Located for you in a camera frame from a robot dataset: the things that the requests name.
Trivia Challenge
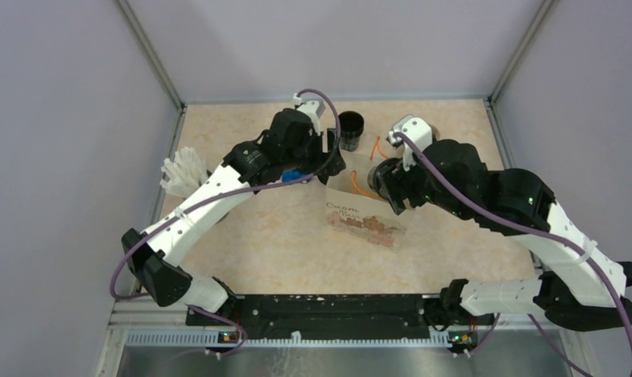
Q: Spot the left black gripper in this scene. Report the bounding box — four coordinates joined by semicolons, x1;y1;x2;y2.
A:
282;127;345;175

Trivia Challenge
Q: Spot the purple cable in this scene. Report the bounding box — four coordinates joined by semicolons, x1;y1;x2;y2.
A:
109;88;342;303
393;131;632;377

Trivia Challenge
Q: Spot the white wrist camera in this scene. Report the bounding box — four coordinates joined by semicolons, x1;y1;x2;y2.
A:
292;93;325;134
385;114;435;171

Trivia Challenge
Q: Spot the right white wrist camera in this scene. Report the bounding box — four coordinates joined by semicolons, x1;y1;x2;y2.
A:
385;114;435;171

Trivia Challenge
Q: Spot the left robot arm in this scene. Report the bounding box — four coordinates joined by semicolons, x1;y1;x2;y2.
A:
121;104;345;325

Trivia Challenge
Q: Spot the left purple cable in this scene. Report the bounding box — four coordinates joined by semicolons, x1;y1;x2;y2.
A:
109;88;342;303

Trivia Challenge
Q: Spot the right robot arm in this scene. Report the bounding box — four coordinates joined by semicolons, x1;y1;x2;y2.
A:
367;140;632;332

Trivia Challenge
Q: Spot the white straws bundle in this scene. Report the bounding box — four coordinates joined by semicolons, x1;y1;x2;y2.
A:
159;147;210;199

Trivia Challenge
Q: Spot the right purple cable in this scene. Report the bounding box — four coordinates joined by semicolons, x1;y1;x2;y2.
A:
393;131;632;377

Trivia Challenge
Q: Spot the blue toy car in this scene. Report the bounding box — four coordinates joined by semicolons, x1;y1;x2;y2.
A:
281;170;309;183

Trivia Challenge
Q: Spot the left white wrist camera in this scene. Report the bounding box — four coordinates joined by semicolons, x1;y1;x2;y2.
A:
292;93;325;134

